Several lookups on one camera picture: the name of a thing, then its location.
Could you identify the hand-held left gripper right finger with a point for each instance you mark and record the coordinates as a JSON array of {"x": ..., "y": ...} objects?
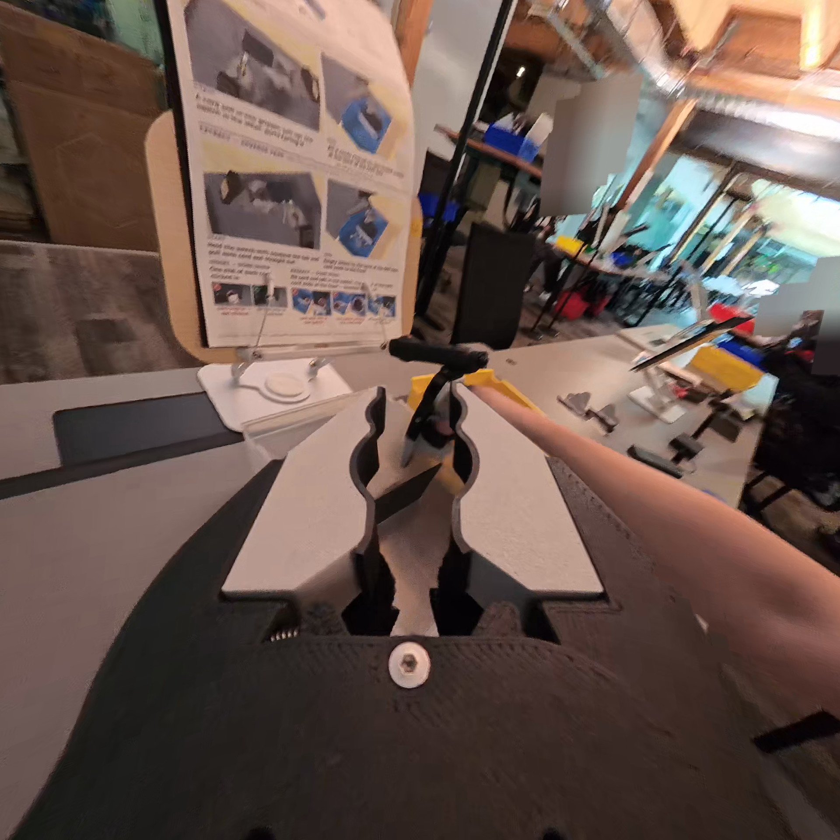
[{"x": 525, "y": 525}]

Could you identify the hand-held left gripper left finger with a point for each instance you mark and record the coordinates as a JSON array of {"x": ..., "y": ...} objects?
[{"x": 302, "y": 525}]

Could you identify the yellow plastic bin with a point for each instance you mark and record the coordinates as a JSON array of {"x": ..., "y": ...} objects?
[
  {"x": 499, "y": 387},
  {"x": 722, "y": 367}
]

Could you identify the person's right forearm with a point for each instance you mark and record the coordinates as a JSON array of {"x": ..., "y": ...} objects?
[{"x": 656, "y": 518}]

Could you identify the black chair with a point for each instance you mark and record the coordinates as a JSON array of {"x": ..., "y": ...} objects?
[{"x": 492, "y": 289}]

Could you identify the white display stand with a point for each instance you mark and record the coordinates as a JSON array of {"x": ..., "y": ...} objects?
[
  {"x": 656, "y": 403},
  {"x": 223, "y": 394}
]

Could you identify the black table mat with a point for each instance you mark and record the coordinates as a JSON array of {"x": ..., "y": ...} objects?
[{"x": 144, "y": 426}]

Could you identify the black stand pole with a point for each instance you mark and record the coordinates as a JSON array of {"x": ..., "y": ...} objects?
[{"x": 459, "y": 164}]

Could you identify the wooden top workbench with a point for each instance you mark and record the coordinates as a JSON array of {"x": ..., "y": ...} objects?
[{"x": 499, "y": 164}]

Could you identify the blue storage bin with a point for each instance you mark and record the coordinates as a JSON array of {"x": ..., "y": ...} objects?
[{"x": 512, "y": 141}]

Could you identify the printed instruction sheet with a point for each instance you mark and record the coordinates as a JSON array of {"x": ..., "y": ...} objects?
[{"x": 275, "y": 164}]

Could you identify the cardboard box with hexagon print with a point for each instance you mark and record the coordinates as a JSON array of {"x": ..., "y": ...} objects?
[{"x": 85, "y": 177}]

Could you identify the plain brown cardboard box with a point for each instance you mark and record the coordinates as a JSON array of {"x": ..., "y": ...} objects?
[{"x": 65, "y": 46}]

